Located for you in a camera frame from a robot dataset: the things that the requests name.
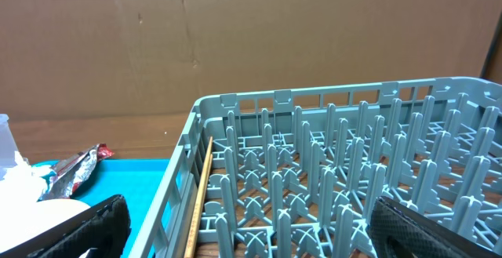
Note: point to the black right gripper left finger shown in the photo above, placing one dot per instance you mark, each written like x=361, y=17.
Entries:
x=103, y=230

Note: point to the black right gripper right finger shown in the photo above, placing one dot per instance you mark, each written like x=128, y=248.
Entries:
x=397, y=231

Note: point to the red silver foil wrapper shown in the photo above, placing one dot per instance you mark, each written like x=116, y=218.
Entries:
x=65, y=176

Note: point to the large white plate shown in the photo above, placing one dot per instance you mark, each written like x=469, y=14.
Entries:
x=22, y=223

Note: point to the white napkin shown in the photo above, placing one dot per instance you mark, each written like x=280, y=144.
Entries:
x=24, y=183

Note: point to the teal plastic tray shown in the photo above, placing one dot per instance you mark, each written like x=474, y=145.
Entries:
x=137, y=180

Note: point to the wooden chopstick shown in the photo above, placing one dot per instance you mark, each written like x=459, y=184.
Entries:
x=191, y=243

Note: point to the grey plastic dish rack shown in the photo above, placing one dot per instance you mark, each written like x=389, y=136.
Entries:
x=297, y=171

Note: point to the clear plastic bin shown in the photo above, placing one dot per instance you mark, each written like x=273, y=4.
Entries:
x=8, y=147

